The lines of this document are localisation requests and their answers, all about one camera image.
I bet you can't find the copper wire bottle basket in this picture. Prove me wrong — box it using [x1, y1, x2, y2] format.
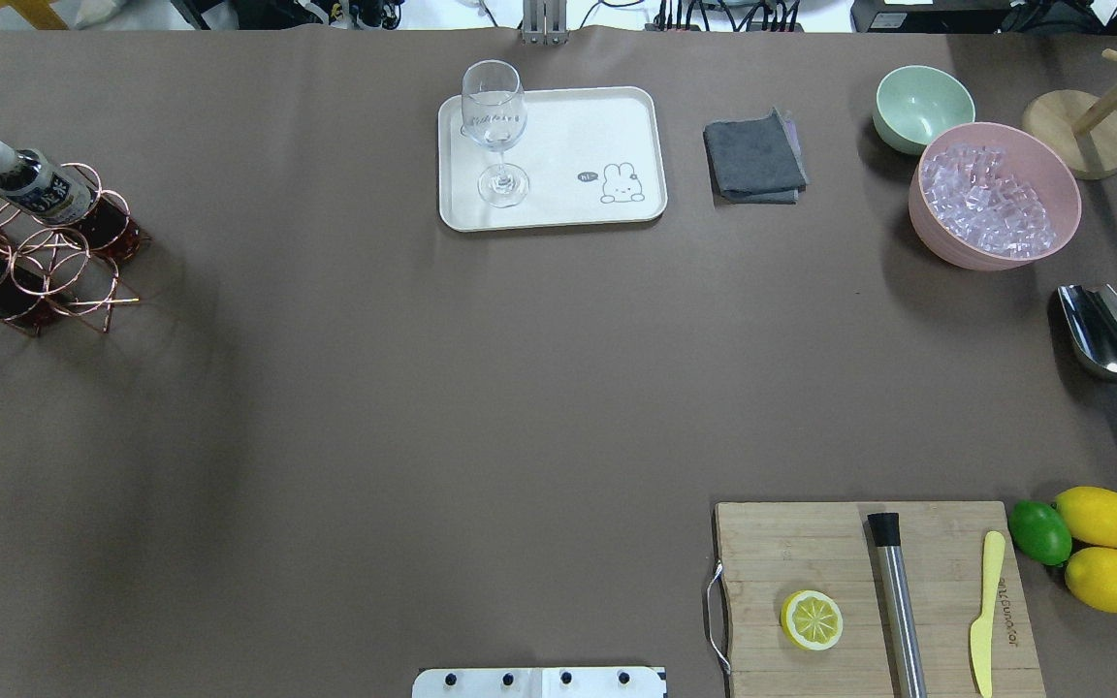
[0, 163, 143, 336]

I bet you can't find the tea bottle white cap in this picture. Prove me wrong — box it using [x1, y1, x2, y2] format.
[0, 141, 144, 264]

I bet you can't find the white rabbit serving tray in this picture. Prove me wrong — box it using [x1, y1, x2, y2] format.
[437, 85, 668, 233]

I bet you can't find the clear wine glass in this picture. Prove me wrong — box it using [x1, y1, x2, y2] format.
[461, 59, 529, 208]

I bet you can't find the folded grey cloth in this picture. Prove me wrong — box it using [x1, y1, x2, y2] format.
[701, 108, 810, 205]

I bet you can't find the bamboo cutting board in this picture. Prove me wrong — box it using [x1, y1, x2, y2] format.
[715, 501, 1008, 697]

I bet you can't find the half lemon slice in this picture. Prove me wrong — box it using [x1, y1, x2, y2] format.
[780, 590, 844, 652]

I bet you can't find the steel muddler black tip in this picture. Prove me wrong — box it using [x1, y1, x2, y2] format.
[866, 511, 928, 697]

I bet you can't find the mint green bowl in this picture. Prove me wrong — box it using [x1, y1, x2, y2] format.
[873, 65, 976, 155]

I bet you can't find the pink bowl of ice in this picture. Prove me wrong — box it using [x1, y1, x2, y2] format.
[909, 122, 1082, 270]

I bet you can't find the yellow plastic knife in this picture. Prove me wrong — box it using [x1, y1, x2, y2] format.
[968, 530, 1005, 697]

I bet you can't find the green lime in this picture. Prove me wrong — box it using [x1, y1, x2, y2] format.
[1008, 500, 1073, 566]

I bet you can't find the steel ice scoop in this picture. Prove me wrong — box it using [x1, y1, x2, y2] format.
[1058, 284, 1117, 383]

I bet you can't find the yellow lemon upper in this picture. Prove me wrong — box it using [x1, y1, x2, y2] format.
[1054, 486, 1117, 549]

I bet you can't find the yellow lemon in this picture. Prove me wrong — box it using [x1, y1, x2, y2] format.
[1065, 547, 1117, 614]
[1054, 486, 1117, 549]

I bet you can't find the wooden cup tree stand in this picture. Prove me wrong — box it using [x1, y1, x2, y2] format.
[1021, 48, 1117, 180]

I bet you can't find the yellow lemon lower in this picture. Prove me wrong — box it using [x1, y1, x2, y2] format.
[1065, 547, 1117, 614]

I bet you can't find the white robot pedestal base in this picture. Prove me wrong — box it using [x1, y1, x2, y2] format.
[411, 666, 668, 697]

